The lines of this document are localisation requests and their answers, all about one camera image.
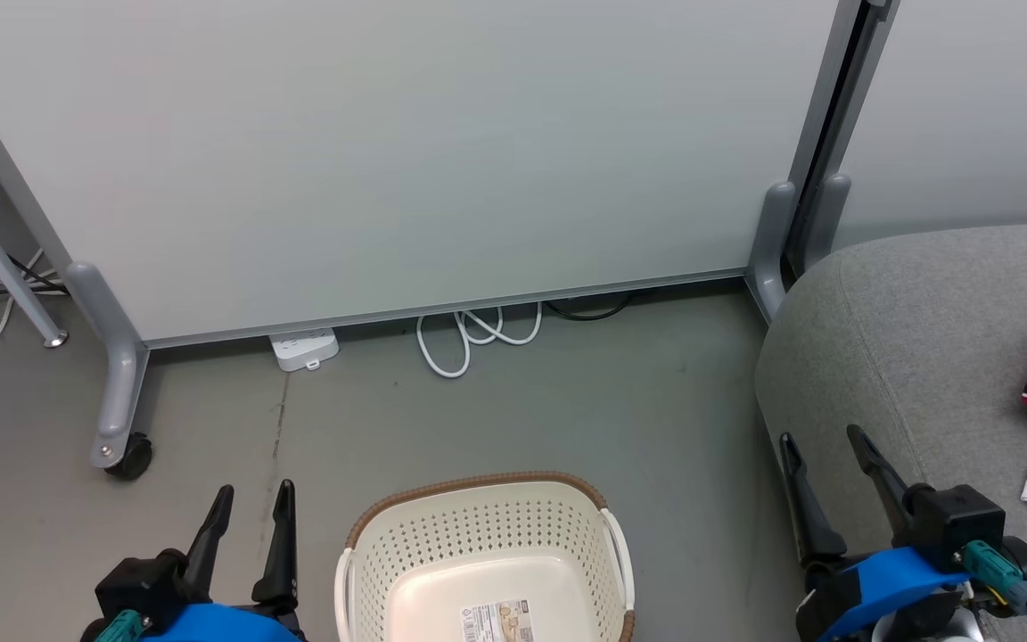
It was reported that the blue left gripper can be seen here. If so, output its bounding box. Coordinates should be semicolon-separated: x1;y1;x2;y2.
135;479;305;642

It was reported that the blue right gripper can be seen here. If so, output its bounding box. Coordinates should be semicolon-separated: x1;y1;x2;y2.
779;424;971;642

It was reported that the cream perforated laundry basket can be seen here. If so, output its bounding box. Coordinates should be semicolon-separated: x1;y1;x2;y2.
333;471;637;642

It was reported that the printed paper basket label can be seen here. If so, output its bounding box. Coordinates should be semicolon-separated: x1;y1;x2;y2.
460;599;534;642

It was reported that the black caster wheel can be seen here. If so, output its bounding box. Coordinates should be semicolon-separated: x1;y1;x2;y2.
103;432;154;481

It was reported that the grey fabric sofa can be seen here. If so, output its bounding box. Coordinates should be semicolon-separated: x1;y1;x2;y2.
754;223;1027;642

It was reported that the white power strip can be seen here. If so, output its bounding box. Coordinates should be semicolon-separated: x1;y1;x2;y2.
269;328;340;373

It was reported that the grey partition foot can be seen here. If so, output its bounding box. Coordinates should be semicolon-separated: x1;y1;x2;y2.
803;174;853;268
743;181;798;322
65;260;151;471

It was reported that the narrow white partition panel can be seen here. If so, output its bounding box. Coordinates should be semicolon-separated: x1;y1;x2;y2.
834;0;1027;252

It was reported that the large white partition panel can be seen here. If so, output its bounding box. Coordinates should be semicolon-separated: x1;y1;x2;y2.
0;0;840;347

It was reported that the teal plug left camera cable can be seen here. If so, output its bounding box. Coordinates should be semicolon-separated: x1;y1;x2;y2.
91;609;145;642

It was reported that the teal plug camera cable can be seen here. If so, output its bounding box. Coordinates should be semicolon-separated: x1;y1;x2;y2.
91;609;145;642
959;539;1027;642

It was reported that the teal plug right camera cable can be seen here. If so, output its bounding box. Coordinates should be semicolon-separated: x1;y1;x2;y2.
959;539;1027;642

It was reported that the looped white power cable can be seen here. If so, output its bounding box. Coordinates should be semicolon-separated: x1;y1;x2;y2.
415;301;543;379

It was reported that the thin black floor cable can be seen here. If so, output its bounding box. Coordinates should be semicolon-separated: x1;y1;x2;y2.
545;292;637;322

